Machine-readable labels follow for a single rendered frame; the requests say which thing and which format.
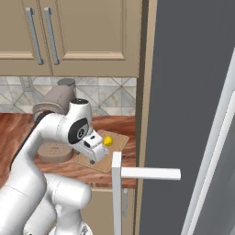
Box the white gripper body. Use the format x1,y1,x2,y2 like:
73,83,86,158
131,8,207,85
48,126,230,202
76,142,110,165

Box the yellow lemon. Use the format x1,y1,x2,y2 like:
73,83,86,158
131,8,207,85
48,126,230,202
102,135,114,147

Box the tan cutting board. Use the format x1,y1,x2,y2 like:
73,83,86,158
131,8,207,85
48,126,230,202
73,129,130,173

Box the beige fridge surround panel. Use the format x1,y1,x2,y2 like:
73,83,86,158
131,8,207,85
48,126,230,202
134,0,159,235

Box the grey fridge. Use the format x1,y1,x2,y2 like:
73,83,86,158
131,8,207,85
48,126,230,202
139,0,235,235

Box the white-edged fridge door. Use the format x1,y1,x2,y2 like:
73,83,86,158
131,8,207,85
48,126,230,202
180,45,235,235

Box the beige lower cupboard door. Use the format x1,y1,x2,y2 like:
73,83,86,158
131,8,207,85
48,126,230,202
80,187,138,235

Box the grey stand mixer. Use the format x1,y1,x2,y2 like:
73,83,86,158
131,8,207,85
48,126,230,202
32,77,77,164

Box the beige wide upper cupboard door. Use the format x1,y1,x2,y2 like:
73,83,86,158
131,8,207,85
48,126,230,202
38,0,142,78

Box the beige narrow upper cupboard door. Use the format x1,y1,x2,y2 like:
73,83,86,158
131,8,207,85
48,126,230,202
0,0,53,77

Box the white fridge door shelf rail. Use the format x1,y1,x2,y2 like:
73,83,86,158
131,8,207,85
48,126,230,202
111,151,182,235

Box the grey lower cupboard handle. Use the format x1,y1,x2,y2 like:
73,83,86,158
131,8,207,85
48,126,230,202
121,187,129,218

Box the grey wall socket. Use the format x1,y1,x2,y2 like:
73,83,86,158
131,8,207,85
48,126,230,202
19,76,34,93

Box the grey cupboard door handle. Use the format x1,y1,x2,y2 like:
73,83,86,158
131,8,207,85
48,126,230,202
43,6,62,66
25,6,45,66

